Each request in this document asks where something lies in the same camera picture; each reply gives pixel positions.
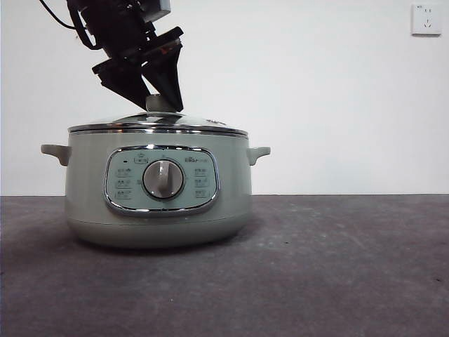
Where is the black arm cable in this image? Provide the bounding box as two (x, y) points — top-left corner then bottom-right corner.
(37, 0), (98, 51)

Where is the pale green electric cooking pot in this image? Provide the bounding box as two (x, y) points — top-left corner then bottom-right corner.
(40, 131), (272, 250)

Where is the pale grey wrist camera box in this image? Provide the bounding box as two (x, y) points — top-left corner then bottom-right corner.
(138, 0), (173, 23)

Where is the glass lid with green knob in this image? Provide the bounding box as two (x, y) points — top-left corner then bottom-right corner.
(67, 93), (249, 136)

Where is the white wall socket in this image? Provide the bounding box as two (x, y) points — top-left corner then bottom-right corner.
(411, 4), (443, 37)

